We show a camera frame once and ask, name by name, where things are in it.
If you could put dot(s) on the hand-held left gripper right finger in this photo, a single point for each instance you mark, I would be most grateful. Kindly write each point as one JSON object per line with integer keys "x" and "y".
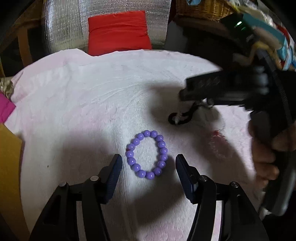
{"x": 185, "y": 176}

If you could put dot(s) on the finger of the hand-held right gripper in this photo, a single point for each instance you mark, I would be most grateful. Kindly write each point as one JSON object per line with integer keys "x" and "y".
{"x": 205, "y": 81}
{"x": 219, "y": 98}

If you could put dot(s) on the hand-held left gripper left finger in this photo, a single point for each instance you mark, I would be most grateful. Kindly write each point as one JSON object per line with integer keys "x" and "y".
{"x": 113, "y": 176}

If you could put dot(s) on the person's right hand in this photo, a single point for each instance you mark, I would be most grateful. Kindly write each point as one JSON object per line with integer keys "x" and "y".
{"x": 263, "y": 160}

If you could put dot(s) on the colourful printed cloth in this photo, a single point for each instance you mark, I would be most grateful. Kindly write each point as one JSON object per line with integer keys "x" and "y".
{"x": 286, "y": 48}

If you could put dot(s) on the wicker basket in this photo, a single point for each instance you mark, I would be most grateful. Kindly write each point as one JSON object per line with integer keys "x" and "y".
{"x": 208, "y": 9}

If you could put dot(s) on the white terry towel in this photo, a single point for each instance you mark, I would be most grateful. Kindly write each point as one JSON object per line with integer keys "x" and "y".
{"x": 92, "y": 104}

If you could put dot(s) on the red cushion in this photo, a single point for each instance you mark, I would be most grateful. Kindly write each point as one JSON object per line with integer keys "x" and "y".
{"x": 118, "y": 32}

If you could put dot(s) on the brown cardboard sheet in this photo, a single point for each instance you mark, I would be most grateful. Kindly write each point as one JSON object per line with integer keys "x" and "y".
{"x": 9, "y": 173}

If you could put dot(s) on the magenta cloth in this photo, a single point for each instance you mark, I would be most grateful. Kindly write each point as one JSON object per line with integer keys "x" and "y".
{"x": 5, "y": 107}

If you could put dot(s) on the beige satin cloth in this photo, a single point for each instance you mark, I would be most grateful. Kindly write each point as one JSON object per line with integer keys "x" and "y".
{"x": 5, "y": 85}

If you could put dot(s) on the silver foil insulation sheet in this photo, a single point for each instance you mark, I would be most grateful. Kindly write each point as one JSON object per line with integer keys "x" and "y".
{"x": 64, "y": 23}

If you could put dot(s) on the light wooden chair frame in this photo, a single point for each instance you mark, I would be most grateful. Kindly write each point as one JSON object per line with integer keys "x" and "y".
{"x": 23, "y": 46}

